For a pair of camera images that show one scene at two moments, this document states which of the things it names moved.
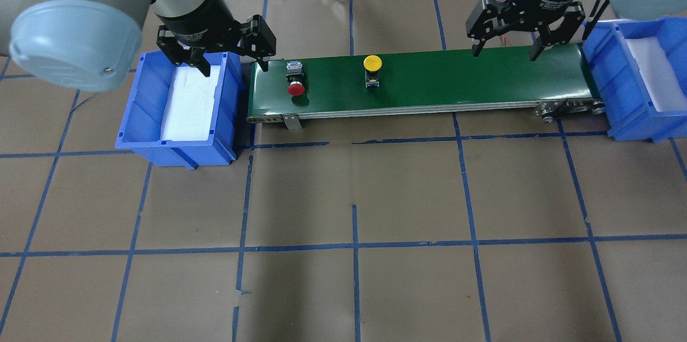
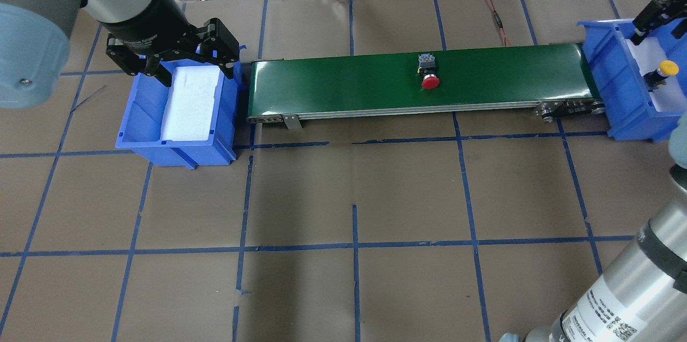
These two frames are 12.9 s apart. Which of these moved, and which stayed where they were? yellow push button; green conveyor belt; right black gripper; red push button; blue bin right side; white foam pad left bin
Moved: right black gripper; yellow push button; red push button
Stayed: white foam pad left bin; blue bin right side; green conveyor belt
